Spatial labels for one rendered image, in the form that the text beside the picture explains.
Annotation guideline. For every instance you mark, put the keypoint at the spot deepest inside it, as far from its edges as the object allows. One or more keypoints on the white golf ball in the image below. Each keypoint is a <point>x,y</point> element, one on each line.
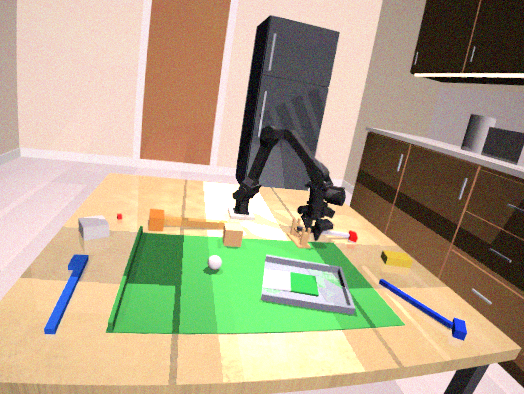
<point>214,262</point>

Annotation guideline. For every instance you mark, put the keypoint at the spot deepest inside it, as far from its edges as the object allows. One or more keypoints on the tan cube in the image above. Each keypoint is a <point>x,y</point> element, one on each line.
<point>232,235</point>

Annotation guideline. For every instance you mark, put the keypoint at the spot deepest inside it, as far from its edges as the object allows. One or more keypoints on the yellow rectangular block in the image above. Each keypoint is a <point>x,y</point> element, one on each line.
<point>393,258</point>

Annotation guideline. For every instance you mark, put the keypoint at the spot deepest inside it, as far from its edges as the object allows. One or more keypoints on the green flat mat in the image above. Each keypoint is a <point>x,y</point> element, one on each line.
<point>172,290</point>

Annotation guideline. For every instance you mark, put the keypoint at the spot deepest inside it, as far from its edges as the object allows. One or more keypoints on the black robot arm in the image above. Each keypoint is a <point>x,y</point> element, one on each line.
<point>317,171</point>

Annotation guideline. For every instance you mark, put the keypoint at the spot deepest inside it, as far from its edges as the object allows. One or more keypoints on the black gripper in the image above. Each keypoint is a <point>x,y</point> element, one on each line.
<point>313,212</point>

